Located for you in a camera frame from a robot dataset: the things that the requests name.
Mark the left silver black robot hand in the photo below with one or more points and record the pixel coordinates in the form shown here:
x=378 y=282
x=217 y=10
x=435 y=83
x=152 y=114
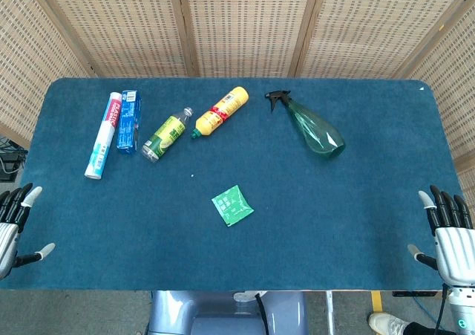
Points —
x=7 y=234

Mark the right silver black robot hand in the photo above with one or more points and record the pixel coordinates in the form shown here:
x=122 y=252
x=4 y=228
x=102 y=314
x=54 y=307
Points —
x=454 y=251

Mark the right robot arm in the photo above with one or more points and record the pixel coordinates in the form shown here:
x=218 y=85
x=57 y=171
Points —
x=460 y=312

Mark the grey robot base body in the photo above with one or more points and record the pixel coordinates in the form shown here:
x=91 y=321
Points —
x=226 y=312

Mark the green sachet packet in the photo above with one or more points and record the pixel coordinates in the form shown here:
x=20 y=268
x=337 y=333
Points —
x=232 y=205

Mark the white sneaker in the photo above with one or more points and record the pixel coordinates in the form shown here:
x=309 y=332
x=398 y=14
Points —
x=387 y=323

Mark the white plastic wrap roll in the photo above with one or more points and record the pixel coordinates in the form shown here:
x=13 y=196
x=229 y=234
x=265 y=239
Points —
x=104 y=136

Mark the white metal table leg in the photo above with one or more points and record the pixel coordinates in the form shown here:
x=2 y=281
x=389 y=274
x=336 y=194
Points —
x=329 y=312

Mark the blue rectangular box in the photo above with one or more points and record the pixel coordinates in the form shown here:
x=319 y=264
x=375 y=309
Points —
x=128 y=122

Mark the green spray bottle black nozzle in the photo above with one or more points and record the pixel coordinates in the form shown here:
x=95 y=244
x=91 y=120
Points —
x=315 y=129

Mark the clear bottle green label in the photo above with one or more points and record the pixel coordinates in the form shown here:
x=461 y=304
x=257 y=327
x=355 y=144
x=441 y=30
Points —
x=167 y=135

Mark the blue carpet table cover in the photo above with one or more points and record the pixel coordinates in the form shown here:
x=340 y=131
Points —
x=237 y=186

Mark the yellow bottle green cap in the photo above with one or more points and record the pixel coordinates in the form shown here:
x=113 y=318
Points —
x=219 y=113

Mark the woven bamboo folding screen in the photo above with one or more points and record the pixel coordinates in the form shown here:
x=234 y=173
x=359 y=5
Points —
x=237 y=26

